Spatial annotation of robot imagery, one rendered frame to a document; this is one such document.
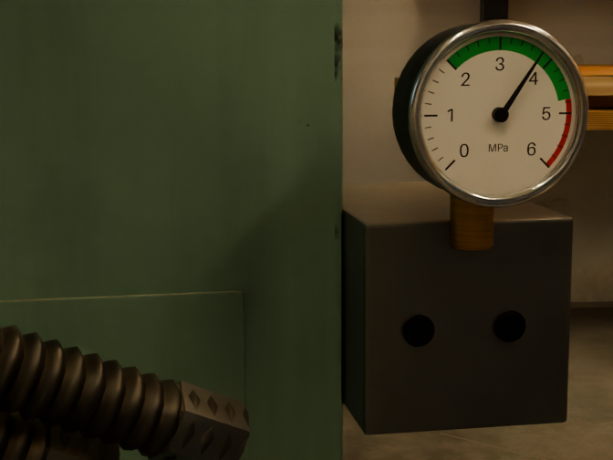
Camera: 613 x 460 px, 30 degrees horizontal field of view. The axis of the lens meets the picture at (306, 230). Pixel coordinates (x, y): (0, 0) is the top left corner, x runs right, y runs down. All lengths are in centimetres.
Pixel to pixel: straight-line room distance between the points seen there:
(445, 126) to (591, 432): 176
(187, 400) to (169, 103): 13
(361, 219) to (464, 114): 6
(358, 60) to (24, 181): 251
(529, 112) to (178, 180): 13
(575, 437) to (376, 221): 169
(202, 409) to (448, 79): 13
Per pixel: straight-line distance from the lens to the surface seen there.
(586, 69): 257
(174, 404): 35
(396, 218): 42
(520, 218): 43
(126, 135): 43
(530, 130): 40
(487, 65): 39
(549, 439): 208
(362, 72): 293
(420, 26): 294
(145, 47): 43
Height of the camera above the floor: 68
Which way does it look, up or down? 9 degrees down
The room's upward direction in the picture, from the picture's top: straight up
